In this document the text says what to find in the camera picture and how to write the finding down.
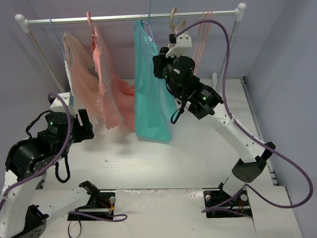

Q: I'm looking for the blue plastic hanger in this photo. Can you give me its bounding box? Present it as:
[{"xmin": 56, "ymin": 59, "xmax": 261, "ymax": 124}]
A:
[{"xmin": 140, "ymin": 0, "xmax": 155, "ymax": 43}]

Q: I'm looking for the teal t shirt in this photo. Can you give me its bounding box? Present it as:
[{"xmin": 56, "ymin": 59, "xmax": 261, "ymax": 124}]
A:
[{"xmin": 134, "ymin": 20, "xmax": 176, "ymax": 143}]

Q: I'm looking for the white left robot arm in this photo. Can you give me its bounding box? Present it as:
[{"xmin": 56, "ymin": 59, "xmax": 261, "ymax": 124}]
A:
[{"xmin": 0, "ymin": 110, "xmax": 100, "ymax": 238}]

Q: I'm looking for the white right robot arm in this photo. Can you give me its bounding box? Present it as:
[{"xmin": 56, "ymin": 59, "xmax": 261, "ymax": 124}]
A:
[{"xmin": 153, "ymin": 47, "xmax": 275, "ymax": 204}]

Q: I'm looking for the beige plastic hanger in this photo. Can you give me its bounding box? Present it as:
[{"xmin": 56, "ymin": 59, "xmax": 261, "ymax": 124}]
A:
[{"xmin": 168, "ymin": 7, "xmax": 187, "ymax": 49}]

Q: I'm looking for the pale peach t shirt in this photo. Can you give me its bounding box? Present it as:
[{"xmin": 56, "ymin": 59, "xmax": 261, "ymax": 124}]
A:
[{"xmin": 63, "ymin": 32, "xmax": 103, "ymax": 123}]

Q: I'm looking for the pink plastic hanger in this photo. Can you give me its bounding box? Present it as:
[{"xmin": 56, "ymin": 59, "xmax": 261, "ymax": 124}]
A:
[
  {"xmin": 197, "ymin": 9, "xmax": 214, "ymax": 75},
  {"xmin": 195, "ymin": 22, "xmax": 210, "ymax": 69},
  {"xmin": 193, "ymin": 24, "xmax": 203, "ymax": 62}
]

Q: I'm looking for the salmon pink t shirt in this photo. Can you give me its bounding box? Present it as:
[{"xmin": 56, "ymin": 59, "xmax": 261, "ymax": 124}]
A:
[{"xmin": 92, "ymin": 25, "xmax": 135, "ymax": 132}]

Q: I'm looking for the pink hanger holding shirt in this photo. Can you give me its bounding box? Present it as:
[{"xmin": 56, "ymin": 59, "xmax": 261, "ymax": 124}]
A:
[{"xmin": 86, "ymin": 11, "xmax": 96, "ymax": 41}]

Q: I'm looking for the blue hanger holding shirt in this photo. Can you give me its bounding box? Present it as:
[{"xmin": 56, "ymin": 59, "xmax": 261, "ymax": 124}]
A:
[{"xmin": 49, "ymin": 18, "xmax": 65, "ymax": 60}]

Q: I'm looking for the white metal clothes rack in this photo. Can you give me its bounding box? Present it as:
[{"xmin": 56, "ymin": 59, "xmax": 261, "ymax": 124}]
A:
[{"xmin": 14, "ymin": 2, "xmax": 246, "ymax": 93}]

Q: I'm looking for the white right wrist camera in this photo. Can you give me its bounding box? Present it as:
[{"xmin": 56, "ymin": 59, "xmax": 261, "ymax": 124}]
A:
[{"xmin": 165, "ymin": 32, "xmax": 192, "ymax": 58}]

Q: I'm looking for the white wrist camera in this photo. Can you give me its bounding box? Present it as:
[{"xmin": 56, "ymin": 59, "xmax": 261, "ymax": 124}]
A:
[
  {"xmin": 48, "ymin": 92, "xmax": 75, "ymax": 117},
  {"xmin": 165, "ymin": 32, "xmax": 192, "ymax": 58}
]

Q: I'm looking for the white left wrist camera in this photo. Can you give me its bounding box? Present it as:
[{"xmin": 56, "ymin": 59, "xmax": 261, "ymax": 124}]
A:
[{"xmin": 48, "ymin": 92, "xmax": 75, "ymax": 117}]

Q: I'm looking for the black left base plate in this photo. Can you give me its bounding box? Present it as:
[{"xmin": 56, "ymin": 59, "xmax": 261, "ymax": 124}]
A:
[{"xmin": 74, "ymin": 190, "xmax": 116, "ymax": 220}]

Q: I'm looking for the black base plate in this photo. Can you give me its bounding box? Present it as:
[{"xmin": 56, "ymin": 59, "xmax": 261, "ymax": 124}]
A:
[
  {"xmin": 203, "ymin": 189, "xmax": 253, "ymax": 219},
  {"xmin": 74, "ymin": 190, "xmax": 116, "ymax": 220}
]

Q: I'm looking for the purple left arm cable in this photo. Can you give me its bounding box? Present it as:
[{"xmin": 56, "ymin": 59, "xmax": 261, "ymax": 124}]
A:
[{"xmin": 0, "ymin": 93, "xmax": 128, "ymax": 222}]

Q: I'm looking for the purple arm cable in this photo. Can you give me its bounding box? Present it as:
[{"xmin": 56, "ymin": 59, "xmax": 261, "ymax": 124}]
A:
[
  {"xmin": 0, "ymin": 93, "xmax": 128, "ymax": 222},
  {"xmin": 173, "ymin": 19, "xmax": 313, "ymax": 214}
]

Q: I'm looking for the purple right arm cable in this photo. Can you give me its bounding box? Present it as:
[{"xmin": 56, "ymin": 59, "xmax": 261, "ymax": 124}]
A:
[{"xmin": 173, "ymin": 19, "xmax": 313, "ymax": 214}]

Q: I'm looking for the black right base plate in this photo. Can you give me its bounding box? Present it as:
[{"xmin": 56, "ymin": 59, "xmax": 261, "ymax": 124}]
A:
[{"xmin": 203, "ymin": 189, "xmax": 253, "ymax": 219}]

